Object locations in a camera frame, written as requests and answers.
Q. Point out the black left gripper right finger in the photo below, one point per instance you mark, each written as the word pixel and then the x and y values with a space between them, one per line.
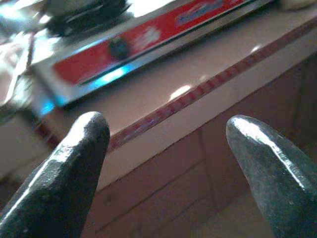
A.
pixel 280 188

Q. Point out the black burner grate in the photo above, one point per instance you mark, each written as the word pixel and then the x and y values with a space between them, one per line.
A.
pixel 84 22

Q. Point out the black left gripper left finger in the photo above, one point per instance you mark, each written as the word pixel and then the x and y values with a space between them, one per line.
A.
pixel 54 193

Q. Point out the red fronted steel gas stove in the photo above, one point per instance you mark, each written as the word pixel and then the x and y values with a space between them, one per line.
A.
pixel 99 62

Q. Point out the black stove knob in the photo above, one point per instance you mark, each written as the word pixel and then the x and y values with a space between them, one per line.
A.
pixel 119 47

